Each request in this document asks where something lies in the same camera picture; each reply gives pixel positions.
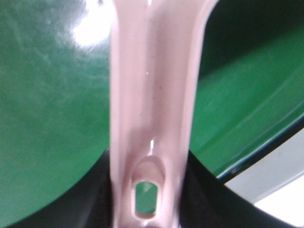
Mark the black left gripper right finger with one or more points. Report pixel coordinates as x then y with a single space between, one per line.
208 203

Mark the white outer conveyor rim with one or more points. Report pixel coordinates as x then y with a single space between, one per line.
275 184

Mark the pink plastic dustpan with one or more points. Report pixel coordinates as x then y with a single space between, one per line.
155 57

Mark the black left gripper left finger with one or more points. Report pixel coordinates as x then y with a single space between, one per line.
88 204

